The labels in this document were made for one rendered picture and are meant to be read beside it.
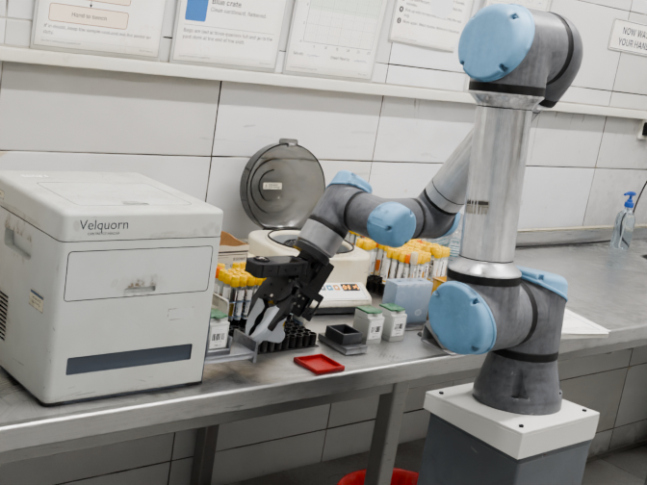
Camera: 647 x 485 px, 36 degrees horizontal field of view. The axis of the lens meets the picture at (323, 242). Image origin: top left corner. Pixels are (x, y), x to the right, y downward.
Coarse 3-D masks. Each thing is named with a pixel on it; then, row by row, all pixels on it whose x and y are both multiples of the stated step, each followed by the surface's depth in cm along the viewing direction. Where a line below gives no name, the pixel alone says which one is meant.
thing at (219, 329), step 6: (210, 324) 165; (216, 324) 166; (222, 324) 167; (228, 324) 168; (210, 330) 166; (216, 330) 166; (222, 330) 167; (228, 330) 168; (210, 336) 166; (216, 336) 167; (222, 336) 168; (210, 342) 166; (216, 342) 167; (222, 342) 168; (210, 348) 167; (216, 348) 168
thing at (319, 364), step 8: (296, 360) 182; (304, 360) 183; (312, 360) 184; (320, 360) 184; (328, 360) 185; (312, 368) 178; (320, 368) 180; (328, 368) 179; (336, 368) 180; (344, 368) 182
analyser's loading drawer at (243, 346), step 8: (240, 336) 175; (248, 336) 174; (208, 344) 165; (232, 344) 174; (240, 344) 175; (248, 344) 173; (256, 344) 172; (208, 352) 166; (216, 352) 167; (224, 352) 168; (232, 352) 170; (240, 352) 171; (248, 352) 171; (256, 352) 172; (208, 360) 166; (216, 360) 167; (224, 360) 169; (232, 360) 170; (248, 360) 173
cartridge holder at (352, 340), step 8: (328, 328) 194; (336, 328) 196; (344, 328) 197; (352, 328) 195; (320, 336) 196; (328, 336) 194; (336, 336) 192; (344, 336) 190; (352, 336) 192; (360, 336) 193; (328, 344) 194; (336, 344) 192; (344, 344) 191; (352, 344) 192; (360, 344) 194; (344, 352) 190; (352, 352) 191; (360, 352) 192
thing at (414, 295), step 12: (384, 288) 212; (396, 288) 208; (408, 288) 210; (420, 288) 212; (384, 300) 212; (396, 300) 209; (408, 300) 211; (420, 300) 213; (408, 312) 212; (420, 312) 214; (408, 324) 212; (420, 324) 214
